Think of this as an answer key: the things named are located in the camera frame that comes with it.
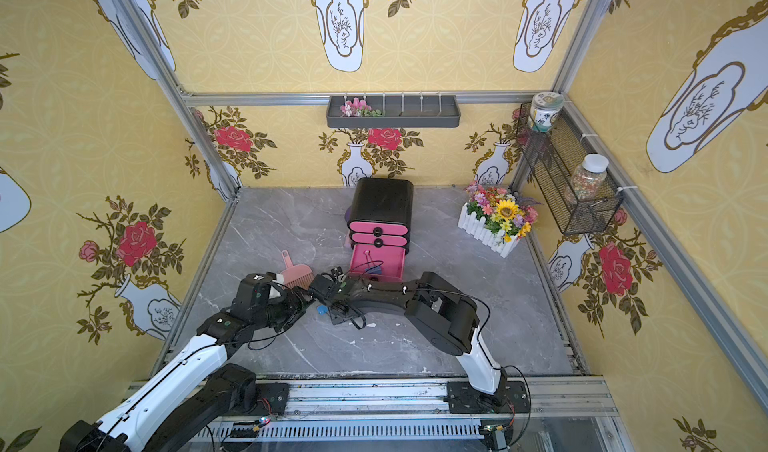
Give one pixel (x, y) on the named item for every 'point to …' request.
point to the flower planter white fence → (496, 218)
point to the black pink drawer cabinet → (380, 226)
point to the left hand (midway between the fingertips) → (305, 299)
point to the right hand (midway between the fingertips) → (350, 302)
